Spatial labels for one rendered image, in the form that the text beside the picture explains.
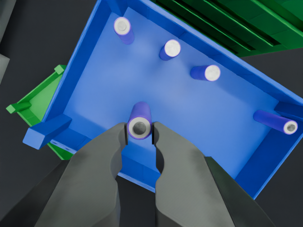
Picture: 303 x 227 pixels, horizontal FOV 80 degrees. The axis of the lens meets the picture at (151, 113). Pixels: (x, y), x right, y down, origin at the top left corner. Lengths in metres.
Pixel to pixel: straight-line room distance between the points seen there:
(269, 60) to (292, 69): 0.09
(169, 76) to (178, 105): 0.04
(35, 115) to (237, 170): 0.60
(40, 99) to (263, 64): 0.72
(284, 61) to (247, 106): 0.44
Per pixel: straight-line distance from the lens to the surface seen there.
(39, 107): 0.69
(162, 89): 0.27
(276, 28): 0.40
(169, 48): 0.21
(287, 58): 0.75
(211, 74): 0.22
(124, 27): 0.21
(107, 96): 0.28
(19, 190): 0.85
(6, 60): 0.71
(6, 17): 0.72
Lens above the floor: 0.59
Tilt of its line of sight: 77 degrees down
